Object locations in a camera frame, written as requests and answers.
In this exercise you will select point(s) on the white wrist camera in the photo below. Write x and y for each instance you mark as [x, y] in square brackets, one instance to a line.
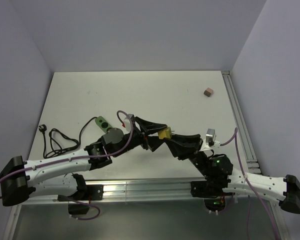
[128, 122]
[210, 142]

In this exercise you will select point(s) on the yellow plug adapter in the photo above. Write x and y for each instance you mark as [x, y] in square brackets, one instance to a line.
[165, 133]

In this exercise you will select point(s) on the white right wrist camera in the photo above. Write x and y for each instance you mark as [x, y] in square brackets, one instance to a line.
[210, 142]

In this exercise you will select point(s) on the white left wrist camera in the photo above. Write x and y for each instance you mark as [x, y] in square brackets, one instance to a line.
[128, 122]

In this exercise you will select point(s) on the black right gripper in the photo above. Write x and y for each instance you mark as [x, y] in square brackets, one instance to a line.
[183, 152]

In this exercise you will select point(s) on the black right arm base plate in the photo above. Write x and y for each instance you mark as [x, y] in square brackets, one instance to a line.
[203, 189]

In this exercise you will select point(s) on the green power strip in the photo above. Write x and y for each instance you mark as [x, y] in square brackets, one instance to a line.
[103, 124]

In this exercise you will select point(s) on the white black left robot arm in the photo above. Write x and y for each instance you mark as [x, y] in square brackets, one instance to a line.
[60, 175]

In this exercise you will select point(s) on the aluminium side rail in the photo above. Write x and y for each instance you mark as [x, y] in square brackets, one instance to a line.
[250, 156]

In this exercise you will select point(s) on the aluminium front rail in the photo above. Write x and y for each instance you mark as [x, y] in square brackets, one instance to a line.
[143, 190]

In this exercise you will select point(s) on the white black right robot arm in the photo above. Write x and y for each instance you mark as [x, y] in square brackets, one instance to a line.
[221, 178]

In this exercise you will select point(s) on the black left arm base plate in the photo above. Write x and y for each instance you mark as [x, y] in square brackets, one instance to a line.
[92, 193]

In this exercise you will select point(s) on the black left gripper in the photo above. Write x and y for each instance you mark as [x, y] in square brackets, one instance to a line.
[153, 142]

